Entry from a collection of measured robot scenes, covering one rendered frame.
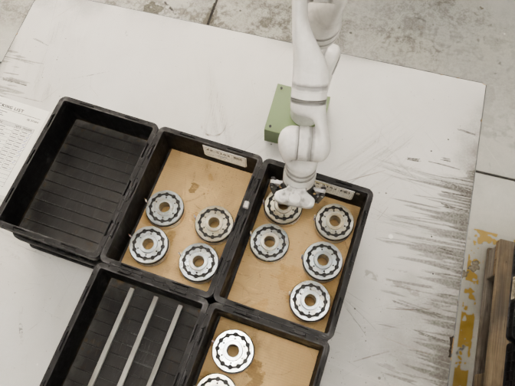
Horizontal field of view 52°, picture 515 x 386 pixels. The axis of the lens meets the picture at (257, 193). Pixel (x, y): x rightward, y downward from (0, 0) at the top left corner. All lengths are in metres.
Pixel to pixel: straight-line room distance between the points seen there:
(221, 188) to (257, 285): 0.29
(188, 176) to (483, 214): 1.45
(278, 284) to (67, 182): 0.66
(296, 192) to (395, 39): 1.76
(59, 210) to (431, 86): 1.22
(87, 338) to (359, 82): 1.14
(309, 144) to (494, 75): 1.92
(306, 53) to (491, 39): 2.06
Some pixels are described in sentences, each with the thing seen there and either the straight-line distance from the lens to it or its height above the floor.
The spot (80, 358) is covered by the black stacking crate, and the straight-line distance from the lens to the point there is 1.44.
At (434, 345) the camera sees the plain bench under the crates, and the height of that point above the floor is 0.70.
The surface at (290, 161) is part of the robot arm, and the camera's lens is 1.08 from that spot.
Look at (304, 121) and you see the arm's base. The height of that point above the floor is 0.80.
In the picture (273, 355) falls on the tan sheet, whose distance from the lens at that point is 1.37.
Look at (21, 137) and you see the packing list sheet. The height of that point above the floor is 0.70.
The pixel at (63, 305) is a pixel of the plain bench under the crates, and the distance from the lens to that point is 1.62.
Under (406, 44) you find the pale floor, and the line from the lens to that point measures 2.85.
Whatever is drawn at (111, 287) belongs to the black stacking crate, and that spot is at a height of 0.83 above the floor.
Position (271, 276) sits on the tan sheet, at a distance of 1.40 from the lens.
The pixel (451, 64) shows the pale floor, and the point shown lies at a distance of 2.83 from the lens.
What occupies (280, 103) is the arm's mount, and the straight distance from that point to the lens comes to 1.66.
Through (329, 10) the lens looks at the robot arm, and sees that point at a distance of 1.10.
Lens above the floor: 2.19
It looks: 68 degrees down
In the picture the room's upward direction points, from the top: 2 degrees counter-clockwise
